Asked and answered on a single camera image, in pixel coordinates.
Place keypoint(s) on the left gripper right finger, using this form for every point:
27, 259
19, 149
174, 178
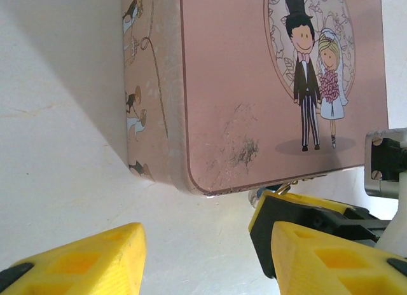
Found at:
334, 260

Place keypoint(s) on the pink wedding-print tin box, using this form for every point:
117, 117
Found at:
222, 85

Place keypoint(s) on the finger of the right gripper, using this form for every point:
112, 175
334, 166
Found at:
286, 212

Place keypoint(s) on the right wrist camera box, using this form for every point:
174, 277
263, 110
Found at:
370, 180

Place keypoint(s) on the small brass padlock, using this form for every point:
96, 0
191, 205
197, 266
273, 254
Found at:
284, 189

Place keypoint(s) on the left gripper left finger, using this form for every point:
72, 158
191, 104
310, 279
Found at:
79, 260

